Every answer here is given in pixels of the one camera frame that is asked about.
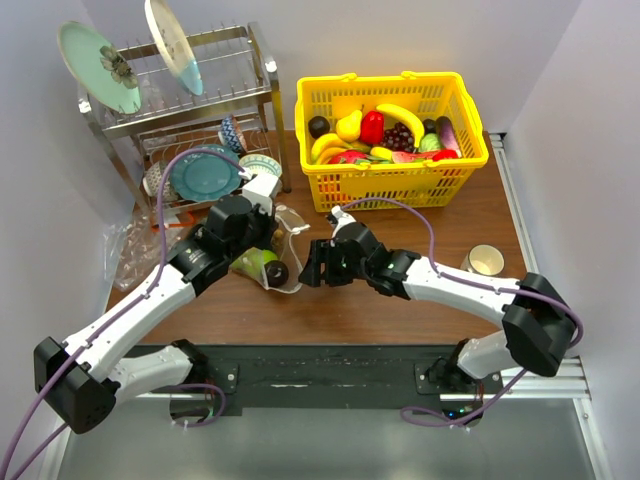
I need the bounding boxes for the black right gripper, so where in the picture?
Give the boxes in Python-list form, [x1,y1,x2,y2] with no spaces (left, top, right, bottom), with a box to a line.
[298,239,370,288]

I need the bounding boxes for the clear polka dot zip bag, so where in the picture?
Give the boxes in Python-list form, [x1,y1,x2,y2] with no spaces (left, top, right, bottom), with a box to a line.
[230,204,310,295]

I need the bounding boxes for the dark mangosteen front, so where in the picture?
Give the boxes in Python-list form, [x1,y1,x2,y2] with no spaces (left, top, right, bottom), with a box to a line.
[264,260,289,288]

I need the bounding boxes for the dark mangosteen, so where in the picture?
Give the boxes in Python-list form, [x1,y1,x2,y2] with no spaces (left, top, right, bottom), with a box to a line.
[264,260,289,288]
[307,115,331,139]

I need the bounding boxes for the green apple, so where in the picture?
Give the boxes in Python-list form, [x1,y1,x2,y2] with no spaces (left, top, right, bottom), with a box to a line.
[231,248,278,277]

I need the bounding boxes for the yellow lemon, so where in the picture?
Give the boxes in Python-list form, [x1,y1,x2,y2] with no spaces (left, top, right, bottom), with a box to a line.
[369,146,393,162]

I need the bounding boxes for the brown longan bunch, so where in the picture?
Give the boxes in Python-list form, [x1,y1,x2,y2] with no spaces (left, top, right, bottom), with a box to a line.
[271,229,284,249]

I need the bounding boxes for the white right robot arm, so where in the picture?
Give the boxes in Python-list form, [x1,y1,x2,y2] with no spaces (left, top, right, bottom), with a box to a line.
[299,222,583,393]

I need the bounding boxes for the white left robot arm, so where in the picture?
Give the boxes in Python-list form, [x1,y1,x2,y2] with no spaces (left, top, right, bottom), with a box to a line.
[34,193,277,434]

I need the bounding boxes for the teal scalloped plate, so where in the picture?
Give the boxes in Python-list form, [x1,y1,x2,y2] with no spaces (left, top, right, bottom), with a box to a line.
[169,144,242,202]

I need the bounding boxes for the yellow teal patterned bowl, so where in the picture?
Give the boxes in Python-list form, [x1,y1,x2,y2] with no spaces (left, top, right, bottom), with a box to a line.
[239,153,282,178]

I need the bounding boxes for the blue zigzag bowl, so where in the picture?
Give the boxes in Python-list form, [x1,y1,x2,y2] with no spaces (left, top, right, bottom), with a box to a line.
[218,115,247,155]

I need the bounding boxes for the grey patterned bowl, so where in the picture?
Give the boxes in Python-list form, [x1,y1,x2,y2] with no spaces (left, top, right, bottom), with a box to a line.
[142,161,179,202]

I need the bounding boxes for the spare clear plastic bags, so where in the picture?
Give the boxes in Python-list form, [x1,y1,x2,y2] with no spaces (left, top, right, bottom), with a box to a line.
[103,208,163,292]

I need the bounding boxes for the metal dish rack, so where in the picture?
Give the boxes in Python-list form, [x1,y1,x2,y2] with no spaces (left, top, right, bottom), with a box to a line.
[77,22,291,212]

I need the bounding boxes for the red dragon fruit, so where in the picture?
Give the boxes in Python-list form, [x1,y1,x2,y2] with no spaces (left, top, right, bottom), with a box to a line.
[327,150,369,165]

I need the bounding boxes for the small banana bunch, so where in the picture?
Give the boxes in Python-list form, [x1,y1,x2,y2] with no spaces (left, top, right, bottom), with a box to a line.
[310,133,371,164]

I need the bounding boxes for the dark mangosteen back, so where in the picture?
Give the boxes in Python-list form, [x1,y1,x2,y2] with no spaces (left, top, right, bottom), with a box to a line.
[307,115,331,139]

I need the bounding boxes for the watermelon slice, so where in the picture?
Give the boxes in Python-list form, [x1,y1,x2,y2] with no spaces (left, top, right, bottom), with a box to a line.
[391,151,426,164]

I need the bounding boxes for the yellow pear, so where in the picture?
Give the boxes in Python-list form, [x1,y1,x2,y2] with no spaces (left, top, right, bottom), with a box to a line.
[335,110,363,143]

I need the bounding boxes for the red bell pepper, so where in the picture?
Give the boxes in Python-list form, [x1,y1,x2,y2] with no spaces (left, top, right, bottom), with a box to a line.
[360,110,385,145]

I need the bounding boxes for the dark purple grapes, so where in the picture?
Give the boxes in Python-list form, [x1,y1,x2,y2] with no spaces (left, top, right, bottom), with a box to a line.
[381,122,415,153]

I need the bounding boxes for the cream ceramic mug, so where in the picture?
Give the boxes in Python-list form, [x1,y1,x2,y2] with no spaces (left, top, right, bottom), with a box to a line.
[461,244,505,276]

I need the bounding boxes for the green cabbage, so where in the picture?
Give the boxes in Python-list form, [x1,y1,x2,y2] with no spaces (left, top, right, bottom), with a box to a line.
[419,132,443,152]

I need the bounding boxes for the yellow banana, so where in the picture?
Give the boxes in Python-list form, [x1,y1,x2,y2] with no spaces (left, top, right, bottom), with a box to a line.
[376,103,425,148]

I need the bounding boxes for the cream and blue plate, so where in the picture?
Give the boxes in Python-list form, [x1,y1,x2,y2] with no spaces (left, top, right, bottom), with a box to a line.
[144,0,204,96]

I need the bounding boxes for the purple eggplant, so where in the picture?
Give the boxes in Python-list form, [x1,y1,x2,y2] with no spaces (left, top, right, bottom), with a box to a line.
[436,116,461,156]

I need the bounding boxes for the mint green flower plate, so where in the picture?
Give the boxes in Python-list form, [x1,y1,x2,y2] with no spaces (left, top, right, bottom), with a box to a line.
[57,21,142,115]

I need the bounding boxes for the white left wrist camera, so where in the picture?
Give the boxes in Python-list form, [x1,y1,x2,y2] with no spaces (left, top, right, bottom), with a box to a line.
[242,173,281,211]

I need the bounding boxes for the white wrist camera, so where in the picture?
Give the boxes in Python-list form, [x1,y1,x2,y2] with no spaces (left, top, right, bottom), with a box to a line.
[242,173,281,211]
[327,205,355,234]

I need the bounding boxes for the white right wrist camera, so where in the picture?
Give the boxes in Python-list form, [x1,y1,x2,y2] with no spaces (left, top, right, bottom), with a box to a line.
[327,205,355,234]

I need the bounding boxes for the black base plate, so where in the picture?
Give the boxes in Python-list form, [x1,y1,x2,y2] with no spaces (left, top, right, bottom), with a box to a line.
[139,343,505,419]

